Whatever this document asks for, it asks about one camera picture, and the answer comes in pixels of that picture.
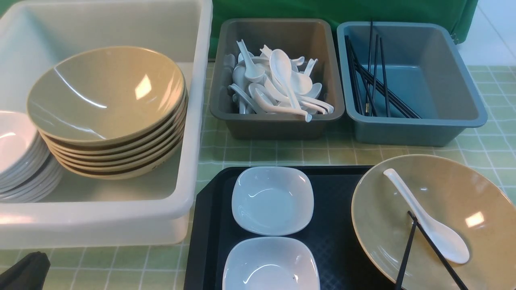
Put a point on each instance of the grey plastic spoon bin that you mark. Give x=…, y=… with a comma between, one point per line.
x=311, y=38

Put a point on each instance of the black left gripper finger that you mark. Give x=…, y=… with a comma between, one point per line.
x=29, y=273

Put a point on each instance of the blue-grey plastic chopstick bin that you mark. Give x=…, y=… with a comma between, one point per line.
x=425, y=70

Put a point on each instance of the large white plastic tub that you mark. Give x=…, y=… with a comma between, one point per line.
x=80, y=212

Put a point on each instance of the black chopstick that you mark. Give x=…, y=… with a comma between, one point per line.
x=403, y=266
x=450, y=270

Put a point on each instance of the stack of white dishes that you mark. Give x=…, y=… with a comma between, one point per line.
x=29, y=171

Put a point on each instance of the white square dish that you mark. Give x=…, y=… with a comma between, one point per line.
x=272, y=200
x=270, y=263

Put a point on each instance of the green cloth backdrop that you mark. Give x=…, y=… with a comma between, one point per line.
x=453, y=15

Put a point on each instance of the black plastic serving tray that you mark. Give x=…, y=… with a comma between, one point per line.
x=342, y=264

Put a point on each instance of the pile of white spoons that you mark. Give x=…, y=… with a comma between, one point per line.
x=268, y=96

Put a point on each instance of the white ceramic soup spoon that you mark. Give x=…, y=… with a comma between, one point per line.
x=450, y=244

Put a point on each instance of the black chopsticks in bin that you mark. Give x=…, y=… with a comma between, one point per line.
x=366, y=82

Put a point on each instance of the stack of tan bowls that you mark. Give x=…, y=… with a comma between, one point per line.
x=111, y=113

